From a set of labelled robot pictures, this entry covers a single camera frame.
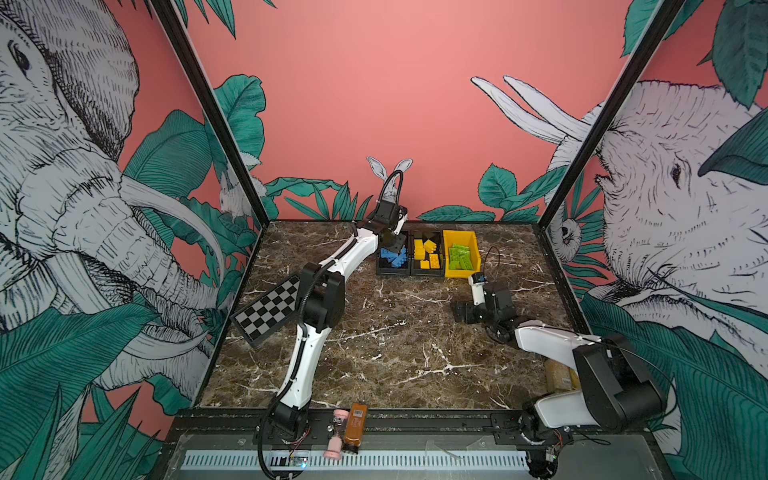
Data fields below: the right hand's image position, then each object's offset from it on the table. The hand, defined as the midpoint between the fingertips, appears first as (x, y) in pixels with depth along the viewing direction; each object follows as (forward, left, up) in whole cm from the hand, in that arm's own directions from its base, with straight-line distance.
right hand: (462, 298), depth 92 cm
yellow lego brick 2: (+18, +7, -5) cm, 20 cm away
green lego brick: (+19, -2, -2) cm, 20 cm away
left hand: (+21, +20, +7) cm, 30 cm away
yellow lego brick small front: (+16, +11, -3) cm, 19 cm away
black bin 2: (+15, +25, -4) cm, 29 cm away
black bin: (+26, +5, -1) cm, 27 cm away
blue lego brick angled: (+17, +20, -3) cm, 27 cm away
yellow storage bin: (+27, -4, -1) cm, 27 cm away
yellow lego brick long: (+23, +12, -4) cm, 26 cm away
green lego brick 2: (+15, -3, -3) cm, 16 cm away
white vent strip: (-41, +30, -5) cm, 51 cm away
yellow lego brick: (+24, +8, -3) cm, 26 cm away
